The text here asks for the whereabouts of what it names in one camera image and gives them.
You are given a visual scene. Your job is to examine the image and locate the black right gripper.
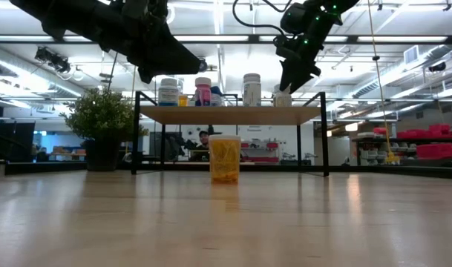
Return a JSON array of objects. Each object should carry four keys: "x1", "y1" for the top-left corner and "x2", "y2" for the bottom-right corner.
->
[{"x1": 275, "y1": 33, "x2": 322, "y2": 93}]

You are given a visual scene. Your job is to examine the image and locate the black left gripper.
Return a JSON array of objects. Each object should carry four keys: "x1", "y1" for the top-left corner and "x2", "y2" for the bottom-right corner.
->
[{"x1": 110, "y1": 0, "x2": 205, "y2": 85}]

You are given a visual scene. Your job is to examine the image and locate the white bottle blue label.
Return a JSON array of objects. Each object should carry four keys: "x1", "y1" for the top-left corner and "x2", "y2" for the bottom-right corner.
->
[{"x1": 157, "y1": 77, "x2": 180, "y2": 108}]

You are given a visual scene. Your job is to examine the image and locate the slim white medicine bottle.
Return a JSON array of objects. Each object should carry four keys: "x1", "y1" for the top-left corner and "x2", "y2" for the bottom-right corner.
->
[{"x1": 242, "y1": 73, "x2": 263, "y2": 108}]

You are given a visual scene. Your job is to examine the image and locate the pink medicine bottle white cap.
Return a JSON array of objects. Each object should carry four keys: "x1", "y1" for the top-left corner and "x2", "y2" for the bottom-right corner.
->
[{"x1": 194, "y1": 76, "x2": 213, "y2": 108}]

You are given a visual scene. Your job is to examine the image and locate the clear jar blue lid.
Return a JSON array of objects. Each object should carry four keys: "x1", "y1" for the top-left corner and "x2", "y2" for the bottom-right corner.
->
[{"x1": 210, "y1": 85, "x2": 225, "y2": 108}]

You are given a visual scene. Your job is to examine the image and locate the background robot workstation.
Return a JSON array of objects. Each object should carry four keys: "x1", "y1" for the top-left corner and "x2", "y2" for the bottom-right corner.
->
[{"x1": 241, "y1": 139, "x2": 282, "y2": 165}]

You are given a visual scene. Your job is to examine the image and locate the potted green plant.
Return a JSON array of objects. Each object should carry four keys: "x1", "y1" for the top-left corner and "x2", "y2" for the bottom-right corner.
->
[{"x1": 59, "y1": 87, "x2": 151, "y2": 173}]

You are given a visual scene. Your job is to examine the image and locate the person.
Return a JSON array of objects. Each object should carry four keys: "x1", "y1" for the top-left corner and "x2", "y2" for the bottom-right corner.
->
[{"x1": 190, "y1": 129, "x2": 212, "y2": 162}]

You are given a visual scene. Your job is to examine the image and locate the black ceiling track light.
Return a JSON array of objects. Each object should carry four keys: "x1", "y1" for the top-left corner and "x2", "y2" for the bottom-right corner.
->
[{"x1": 34, "y1": 46, "x2": 71, "y2": 74}]

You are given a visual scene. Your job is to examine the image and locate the white ceiling vent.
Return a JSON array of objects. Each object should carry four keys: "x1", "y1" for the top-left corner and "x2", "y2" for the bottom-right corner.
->
[{"x1": 403, "y1": 44, "x2": 421, "y2": 65}]

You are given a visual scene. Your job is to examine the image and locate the background desk with blue screen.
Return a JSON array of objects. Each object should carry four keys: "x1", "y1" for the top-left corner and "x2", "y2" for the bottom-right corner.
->
[{"x1": 32, "y1": 129, "x2": 86, "y2": 162}]

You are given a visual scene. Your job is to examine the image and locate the black overhead frame bar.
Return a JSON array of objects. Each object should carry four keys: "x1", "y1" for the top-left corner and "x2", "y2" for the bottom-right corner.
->
[{"x1": 0, "y1": 33, "x2": 452, "y2": 45}]

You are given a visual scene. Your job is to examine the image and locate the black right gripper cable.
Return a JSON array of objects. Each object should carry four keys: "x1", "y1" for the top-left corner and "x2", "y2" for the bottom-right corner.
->
[{"x1": 232, "y1": 0, "x2": 286, "y2": 33}]

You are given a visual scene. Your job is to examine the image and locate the wooden shelf black metal frame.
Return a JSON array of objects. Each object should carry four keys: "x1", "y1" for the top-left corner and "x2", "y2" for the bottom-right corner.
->
[{"x1": 131, "y1": 90, "x2": 330, "y2": 178}]

